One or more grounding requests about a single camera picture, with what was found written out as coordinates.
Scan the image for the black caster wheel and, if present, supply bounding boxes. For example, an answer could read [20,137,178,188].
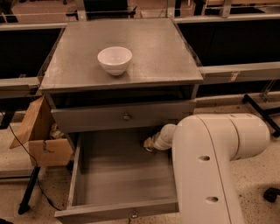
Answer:
[263,187,280,203]

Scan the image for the black stand base right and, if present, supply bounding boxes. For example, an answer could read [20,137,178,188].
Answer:
[242,94,280,137]

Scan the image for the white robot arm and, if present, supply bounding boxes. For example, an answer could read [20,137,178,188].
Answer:
[143,113,270,224]

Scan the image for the black cable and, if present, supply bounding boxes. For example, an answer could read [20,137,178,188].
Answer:
[8,123,63,212]

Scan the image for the white ceramic bowl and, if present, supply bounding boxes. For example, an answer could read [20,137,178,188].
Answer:
[97,46,132,75]

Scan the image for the open grey middle drawer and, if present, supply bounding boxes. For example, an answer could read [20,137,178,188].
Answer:
[55,128,179,224]

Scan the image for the brown cardboard box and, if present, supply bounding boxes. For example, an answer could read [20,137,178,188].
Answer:
[10,96,73,167]

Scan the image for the grey wooden drawer cabinet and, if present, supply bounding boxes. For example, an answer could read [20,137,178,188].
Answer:
[38,17,204,144]

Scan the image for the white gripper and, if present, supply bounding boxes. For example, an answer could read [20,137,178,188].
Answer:
[143,132,168,151]

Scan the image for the grey top drawer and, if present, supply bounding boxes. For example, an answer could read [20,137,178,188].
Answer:
[52,100,196,133]

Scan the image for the black stand leg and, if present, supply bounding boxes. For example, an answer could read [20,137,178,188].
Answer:
[17,166,40,215]

